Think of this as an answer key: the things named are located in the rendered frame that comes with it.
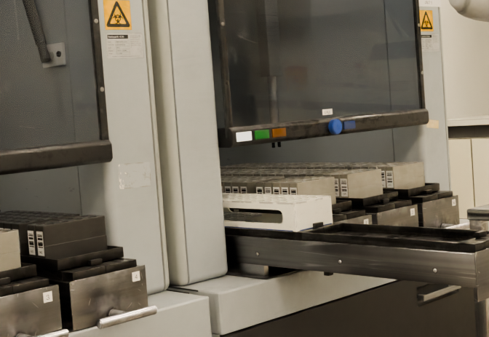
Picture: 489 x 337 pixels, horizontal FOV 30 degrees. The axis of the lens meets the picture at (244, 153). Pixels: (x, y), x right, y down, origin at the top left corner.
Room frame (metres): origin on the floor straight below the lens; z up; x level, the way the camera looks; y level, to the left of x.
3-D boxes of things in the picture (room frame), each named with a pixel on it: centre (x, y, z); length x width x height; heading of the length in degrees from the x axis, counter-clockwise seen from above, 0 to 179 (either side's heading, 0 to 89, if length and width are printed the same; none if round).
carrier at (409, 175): (1.98, -0.35, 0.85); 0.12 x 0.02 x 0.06; 133
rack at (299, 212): (1.66, -0.01, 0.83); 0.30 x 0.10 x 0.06; 44
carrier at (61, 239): (1.37, 0.27, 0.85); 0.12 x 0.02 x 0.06; 135
